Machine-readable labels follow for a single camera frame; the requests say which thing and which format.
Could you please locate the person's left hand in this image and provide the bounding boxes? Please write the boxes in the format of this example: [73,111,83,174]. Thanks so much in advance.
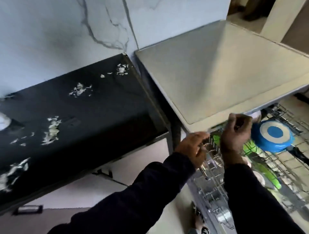
[175,131,211,169]

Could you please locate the person's right hand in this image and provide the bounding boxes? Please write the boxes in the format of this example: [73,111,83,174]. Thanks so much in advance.
[220,112,253,167]

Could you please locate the blue saucepan with black handle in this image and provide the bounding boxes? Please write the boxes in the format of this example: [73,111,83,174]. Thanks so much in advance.
[251,120,309,164]

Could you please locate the silver dishwasher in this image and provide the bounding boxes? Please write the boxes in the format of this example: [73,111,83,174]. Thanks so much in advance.
[134,20,309,234]

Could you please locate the person's right forearm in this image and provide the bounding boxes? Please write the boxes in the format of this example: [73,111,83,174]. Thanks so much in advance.
[223,157,304,234]

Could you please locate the person's left forearm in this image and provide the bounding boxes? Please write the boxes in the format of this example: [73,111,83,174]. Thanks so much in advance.
[48,152,196,234]

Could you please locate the white base cabinet door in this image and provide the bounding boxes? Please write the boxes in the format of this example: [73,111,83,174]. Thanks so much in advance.
[23,173,128,210]
[89,139,169,186]

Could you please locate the brown cabinet door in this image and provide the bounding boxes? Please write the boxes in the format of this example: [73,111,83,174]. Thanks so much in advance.
[281,14,309,52]

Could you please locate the dark bag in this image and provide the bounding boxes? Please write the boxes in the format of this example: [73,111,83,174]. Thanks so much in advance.
[242,0,276,21]

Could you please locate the white side base cabinet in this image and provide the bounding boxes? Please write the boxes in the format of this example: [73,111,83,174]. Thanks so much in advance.
[0,207,80,234]

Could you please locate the black cabinet handle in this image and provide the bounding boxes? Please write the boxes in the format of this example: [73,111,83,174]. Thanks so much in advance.
[93,168,114,179]
[13,205,44,215]

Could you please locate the white power cable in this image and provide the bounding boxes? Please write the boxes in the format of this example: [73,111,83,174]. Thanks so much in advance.
[122,0,139,50]

